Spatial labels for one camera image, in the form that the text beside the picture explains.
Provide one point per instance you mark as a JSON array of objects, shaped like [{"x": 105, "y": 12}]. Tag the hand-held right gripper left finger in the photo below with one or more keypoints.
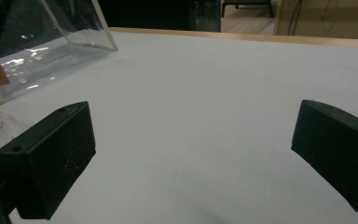
[{"x": 52, "y": 158}]

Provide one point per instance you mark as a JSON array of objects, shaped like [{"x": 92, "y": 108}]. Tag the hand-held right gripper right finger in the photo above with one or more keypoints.
[{"x": 338, "y": 149}]

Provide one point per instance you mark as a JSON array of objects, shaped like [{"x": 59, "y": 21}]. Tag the clear plastic box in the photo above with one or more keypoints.
[{"x": 34, "y": 59}]

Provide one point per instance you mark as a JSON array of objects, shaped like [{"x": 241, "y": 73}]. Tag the dark bench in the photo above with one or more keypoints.
[{"x": 248, "y": 6}]

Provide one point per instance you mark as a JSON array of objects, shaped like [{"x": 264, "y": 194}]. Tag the dark cabinet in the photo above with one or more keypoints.
[{"x": 158, "y": 14}]

